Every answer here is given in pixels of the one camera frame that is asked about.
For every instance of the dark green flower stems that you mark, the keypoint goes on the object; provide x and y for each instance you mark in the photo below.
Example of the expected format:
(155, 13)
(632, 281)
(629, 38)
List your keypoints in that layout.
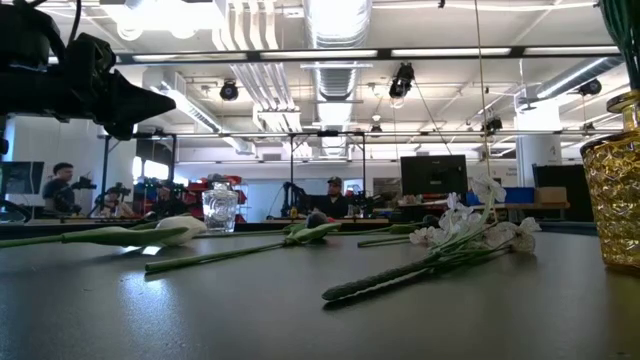
(627, 40)

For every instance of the dark partition panel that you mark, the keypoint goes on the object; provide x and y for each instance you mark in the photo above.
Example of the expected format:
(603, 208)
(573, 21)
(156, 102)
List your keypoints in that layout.
(575, 190)

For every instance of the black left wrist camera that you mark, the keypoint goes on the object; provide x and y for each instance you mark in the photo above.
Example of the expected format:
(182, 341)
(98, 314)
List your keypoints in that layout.
(90, 55)

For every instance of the white artificial blossom spray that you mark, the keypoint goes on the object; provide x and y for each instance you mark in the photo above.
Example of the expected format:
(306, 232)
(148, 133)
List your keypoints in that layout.
(380, 280)

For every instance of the gold textured glass vase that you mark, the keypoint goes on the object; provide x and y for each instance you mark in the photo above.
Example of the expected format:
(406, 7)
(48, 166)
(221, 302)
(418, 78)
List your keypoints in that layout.
(615, 200)

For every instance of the brown cardboard box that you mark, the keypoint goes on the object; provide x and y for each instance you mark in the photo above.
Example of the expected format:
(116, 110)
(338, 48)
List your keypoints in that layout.
(551, 195)

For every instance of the black background robot arm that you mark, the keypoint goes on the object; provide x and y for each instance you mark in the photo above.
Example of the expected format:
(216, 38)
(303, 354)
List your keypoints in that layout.
(85, 183)
(295, 195)
(370, 204)

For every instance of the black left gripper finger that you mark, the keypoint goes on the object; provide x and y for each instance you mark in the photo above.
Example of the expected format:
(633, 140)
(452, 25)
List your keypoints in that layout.
(135, 102)
(120, 131)

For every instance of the black ceiling camera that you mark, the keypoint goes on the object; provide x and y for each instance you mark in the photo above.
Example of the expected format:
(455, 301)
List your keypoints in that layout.
(229, 91)
(402, 80)
(492, 124)
(590, 87)

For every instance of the blue plastic bin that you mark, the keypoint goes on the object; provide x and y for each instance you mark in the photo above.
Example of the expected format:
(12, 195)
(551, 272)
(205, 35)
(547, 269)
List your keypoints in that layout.
(517, 195)

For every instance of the wooden background table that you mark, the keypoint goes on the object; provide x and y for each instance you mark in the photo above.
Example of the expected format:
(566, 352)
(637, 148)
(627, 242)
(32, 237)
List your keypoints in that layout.
(550, 205)

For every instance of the white rectangular air duct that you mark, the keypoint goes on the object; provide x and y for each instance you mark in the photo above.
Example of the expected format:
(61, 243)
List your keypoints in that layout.
(170, 80)

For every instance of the clear glass vase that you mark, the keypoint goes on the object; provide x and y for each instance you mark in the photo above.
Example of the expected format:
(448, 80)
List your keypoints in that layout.
(220, 210)

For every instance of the dark flat screen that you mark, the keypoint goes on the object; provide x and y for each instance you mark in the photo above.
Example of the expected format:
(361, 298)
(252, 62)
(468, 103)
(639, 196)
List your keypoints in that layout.
(20, 177)

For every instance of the red tool cart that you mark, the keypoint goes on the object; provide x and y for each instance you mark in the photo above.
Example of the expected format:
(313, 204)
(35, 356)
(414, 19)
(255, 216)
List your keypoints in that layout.
(194, 197)

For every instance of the person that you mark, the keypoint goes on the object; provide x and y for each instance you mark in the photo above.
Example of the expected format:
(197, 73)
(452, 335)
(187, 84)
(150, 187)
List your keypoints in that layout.
(334, 205)
(114, 205)
(59, 192)

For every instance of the rig beam with light strips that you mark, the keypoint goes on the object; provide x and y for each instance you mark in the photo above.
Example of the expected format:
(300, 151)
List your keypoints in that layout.
(385, 54)

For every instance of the black frame stand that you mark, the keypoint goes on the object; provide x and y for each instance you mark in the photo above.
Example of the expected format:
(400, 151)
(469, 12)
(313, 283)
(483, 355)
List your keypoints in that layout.
(291, 165)
(105, 165)

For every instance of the white round pillar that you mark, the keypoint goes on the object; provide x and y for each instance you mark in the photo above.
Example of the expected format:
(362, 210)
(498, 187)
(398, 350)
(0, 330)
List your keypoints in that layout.
(537, 150)

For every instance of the thin vertical pole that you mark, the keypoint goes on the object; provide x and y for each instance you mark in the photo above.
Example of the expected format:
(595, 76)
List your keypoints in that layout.
(481, 75)

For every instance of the small ceiling lamp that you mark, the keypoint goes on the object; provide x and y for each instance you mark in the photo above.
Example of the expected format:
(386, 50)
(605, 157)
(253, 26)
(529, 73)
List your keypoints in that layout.
(375, 130)

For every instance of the round silver ventilation duct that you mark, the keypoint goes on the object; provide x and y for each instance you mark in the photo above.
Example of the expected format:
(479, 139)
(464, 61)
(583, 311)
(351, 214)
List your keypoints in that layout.
(337, 30)

